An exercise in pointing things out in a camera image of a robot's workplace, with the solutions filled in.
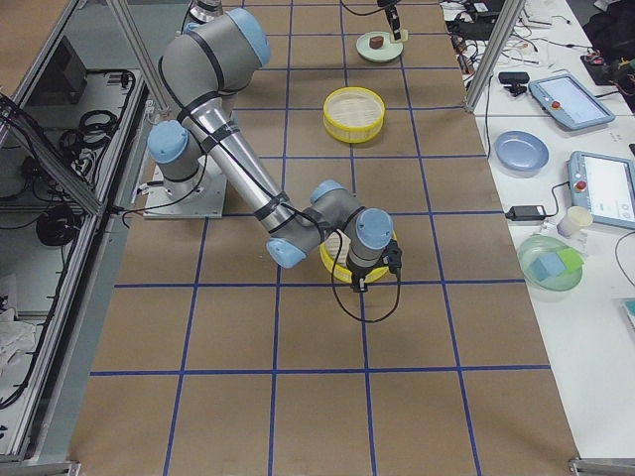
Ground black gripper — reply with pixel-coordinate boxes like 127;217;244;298
346;239;402;294

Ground dark purple bun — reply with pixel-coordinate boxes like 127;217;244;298
368;35;384;50

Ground yellow steamer basket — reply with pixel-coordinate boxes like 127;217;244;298
318;228;398;285
322;86;385;144

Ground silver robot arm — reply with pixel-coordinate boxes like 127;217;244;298
158;8;402;293

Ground mint green plate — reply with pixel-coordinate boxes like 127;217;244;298
355;31;404;62

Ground black power adapter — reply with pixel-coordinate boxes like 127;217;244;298
505;205;548;222

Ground black webcam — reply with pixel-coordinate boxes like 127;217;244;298
498;71;530;97

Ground clear green bowl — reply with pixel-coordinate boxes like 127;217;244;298
518;235;583;292

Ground blue sponge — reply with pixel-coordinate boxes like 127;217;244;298
529;252;566;282

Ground blue plate on side table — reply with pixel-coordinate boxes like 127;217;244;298
494;130;550;178

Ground green sponge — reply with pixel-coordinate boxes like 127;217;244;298
556;247;584;273

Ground paper cup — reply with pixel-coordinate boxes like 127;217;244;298
557;206;593;238

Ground far teach pendant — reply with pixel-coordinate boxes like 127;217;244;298
528;74;615;131

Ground teach pendant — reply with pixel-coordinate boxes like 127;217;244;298
567;151;634;230
528;74;615;131

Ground near teach pendant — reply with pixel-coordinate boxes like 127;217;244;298
567;151;634;230

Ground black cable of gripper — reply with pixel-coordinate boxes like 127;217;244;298
338;0;383;16
328;232;403;324

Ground aluminium frame post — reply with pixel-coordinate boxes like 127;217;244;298
464;0;525;113

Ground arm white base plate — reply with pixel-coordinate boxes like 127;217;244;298
143;156;227;219

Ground coiled black cables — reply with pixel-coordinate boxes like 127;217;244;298
59;109;120;165

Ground aluminium frame cage left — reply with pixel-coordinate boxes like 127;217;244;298
1;1;148;472

